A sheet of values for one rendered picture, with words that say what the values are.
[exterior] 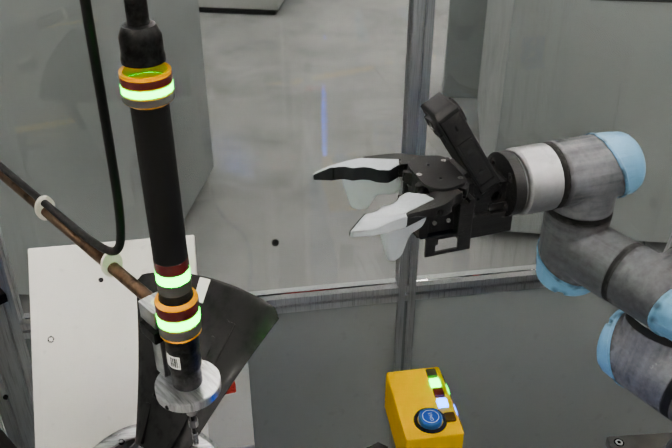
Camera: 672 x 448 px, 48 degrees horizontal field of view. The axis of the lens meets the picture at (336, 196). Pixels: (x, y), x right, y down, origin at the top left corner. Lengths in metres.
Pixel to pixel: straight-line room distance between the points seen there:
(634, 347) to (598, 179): 0.47
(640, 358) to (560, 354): 0.75
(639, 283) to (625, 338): 0.43
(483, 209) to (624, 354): 0.52
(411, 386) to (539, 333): 0.62
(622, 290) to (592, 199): 0.10
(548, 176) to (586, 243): 0.11
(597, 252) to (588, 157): 0.11
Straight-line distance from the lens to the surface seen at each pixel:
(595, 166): 0.86
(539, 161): 0.83
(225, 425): 1.62
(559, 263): 0.92
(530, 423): 2.16
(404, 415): 1.34
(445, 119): 0.75
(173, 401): 0.83
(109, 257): 0.88
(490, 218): 0.83
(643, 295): 0.86
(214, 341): 0.99
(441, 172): 0.79
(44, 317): 1.28
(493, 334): 1.89
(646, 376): 1.28
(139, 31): 0.63
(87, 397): 1.27
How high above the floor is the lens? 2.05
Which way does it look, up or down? 31 degrees down
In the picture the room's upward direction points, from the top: straight up
